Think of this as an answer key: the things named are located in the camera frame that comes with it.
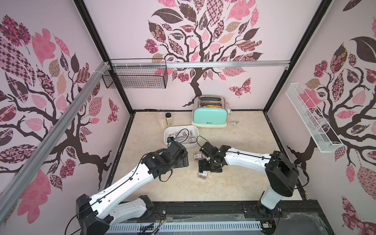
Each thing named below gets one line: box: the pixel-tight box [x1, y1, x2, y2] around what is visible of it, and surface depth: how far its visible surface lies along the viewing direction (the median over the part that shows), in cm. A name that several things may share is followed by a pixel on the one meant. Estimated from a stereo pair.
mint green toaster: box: [191, 94, 228, 128], surface depth 106 cm
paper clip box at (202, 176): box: [197, 170, 209, 181], surface depth 86 cm
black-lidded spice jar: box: [165, 112, 174, 126], surface depth 108 cm
